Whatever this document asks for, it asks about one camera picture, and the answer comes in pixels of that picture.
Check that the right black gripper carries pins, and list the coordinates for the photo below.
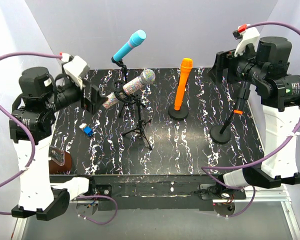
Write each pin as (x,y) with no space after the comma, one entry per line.
(223,60)

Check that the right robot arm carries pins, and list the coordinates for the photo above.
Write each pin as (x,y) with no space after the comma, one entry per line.
(265,66)

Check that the small black tripod stand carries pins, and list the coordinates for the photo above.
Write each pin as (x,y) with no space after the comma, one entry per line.
(129,100)

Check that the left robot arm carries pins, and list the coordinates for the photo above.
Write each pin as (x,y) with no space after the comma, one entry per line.
(31,127)

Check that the tall black tripod stand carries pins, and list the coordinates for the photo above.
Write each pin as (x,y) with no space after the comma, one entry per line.
(124,73)

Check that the glitter silver microphone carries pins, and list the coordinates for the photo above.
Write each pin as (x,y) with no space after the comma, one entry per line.
(147,77)

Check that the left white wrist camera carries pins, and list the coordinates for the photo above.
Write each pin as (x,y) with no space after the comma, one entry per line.
(75,67)

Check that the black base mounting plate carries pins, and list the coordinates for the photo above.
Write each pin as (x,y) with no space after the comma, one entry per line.
(151,192)

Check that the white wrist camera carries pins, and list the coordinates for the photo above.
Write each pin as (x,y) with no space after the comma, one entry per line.
(75,67)
(247,35)

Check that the cyan microphone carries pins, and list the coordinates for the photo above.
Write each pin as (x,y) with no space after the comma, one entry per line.
(135,40)

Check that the black microphone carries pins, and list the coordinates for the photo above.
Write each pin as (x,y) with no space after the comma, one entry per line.
(242,95)

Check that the round base stand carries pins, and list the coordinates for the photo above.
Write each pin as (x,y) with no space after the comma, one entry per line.
(178,114)
(221,134)

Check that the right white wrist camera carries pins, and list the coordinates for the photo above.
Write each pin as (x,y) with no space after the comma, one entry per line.
(247,35)

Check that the brown box with clear lid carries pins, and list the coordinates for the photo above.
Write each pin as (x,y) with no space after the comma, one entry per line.
(60,160)

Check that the blue white toy block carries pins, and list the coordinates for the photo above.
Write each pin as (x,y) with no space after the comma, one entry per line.
(86,129)

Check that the aluminium rail frame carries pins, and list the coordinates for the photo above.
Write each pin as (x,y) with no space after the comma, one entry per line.
(263,215)

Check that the orange microphone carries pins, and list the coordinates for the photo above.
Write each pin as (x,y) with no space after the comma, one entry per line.
(185,69)

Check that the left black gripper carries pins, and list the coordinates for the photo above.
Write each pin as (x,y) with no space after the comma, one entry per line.
(96,100)

